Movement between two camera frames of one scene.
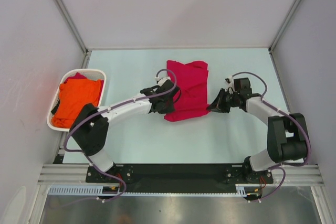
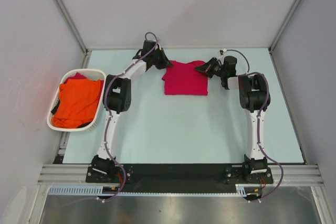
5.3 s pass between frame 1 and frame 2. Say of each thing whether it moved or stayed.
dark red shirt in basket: stayed
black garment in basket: stayed
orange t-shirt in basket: stayed
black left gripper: moved
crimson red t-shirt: moved
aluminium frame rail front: stayed
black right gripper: moved
